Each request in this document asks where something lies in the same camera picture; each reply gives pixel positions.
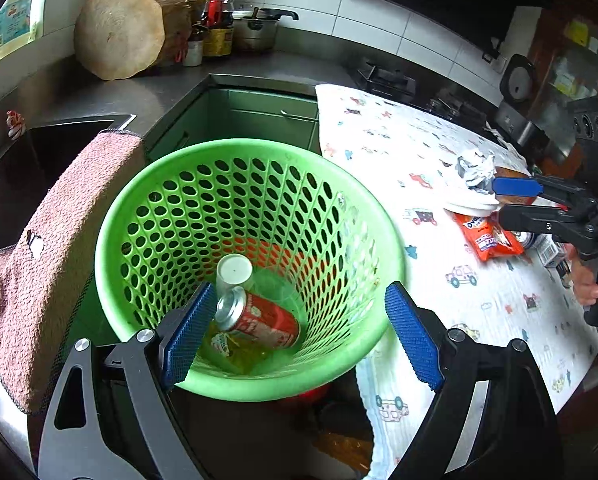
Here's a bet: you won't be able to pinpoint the white milk carton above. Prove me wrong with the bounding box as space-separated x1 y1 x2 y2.
534 234 567 269

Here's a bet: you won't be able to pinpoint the small black box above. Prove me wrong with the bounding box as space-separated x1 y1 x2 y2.
556 260 572 289

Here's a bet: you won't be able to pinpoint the grey paper wrapper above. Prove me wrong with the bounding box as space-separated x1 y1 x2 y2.
455 150 496 193

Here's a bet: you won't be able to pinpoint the yellow plastic snack bag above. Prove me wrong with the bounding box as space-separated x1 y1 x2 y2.
198 321 298 375

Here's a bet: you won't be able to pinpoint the red cola can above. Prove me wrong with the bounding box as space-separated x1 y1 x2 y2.
214 286 300 349

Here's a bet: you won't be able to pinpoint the white paper cup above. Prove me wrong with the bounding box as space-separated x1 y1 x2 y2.
215 254 253 297

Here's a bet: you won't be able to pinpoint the kitchen sink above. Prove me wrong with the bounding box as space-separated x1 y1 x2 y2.
0 114 134 248

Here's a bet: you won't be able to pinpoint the person's right hand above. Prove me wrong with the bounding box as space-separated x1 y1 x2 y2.
566 244 598 307

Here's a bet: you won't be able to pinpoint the blue drink can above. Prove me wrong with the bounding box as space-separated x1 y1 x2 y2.
514 232 538 250

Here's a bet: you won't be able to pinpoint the orange snack packet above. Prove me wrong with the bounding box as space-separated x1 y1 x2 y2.
453 212 523 262

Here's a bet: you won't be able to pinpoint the white cartoon print tablecloth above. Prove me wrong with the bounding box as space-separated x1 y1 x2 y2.
314 82 598 480

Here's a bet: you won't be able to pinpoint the wooden shelf cabinet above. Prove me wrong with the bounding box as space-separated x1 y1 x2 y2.
528 8 598 177

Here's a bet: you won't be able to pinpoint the pink towel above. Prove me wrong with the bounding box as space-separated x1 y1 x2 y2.
0 130 145 414

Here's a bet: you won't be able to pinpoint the black gas stove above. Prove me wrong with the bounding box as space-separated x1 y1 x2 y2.
348 58 496 124

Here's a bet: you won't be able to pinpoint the green plastic mesh basket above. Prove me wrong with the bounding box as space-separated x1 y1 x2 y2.
95 139 406 402

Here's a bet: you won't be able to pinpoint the green cabinet doors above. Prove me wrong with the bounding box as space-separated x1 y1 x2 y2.
146 88 321 162

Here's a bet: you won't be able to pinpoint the steel pressure cooker pot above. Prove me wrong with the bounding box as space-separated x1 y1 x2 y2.
233 6 299 52

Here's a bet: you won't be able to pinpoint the red white scrubber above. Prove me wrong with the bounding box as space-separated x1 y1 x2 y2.
6 110 26 140

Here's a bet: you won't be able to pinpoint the dark soy sauce bottle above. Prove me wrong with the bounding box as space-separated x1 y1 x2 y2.
201 0 234 58

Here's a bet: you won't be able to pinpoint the small white jar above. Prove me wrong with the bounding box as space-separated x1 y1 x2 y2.
182 35 203 67

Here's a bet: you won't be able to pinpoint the yellow oil bottle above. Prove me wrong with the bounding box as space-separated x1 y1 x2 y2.
185 0 206 28

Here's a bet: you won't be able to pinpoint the round wooden chopping block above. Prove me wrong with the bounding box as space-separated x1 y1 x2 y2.
74 0 192 81

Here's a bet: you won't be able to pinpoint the white detergent jug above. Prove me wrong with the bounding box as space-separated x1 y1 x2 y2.
0 0 32 60

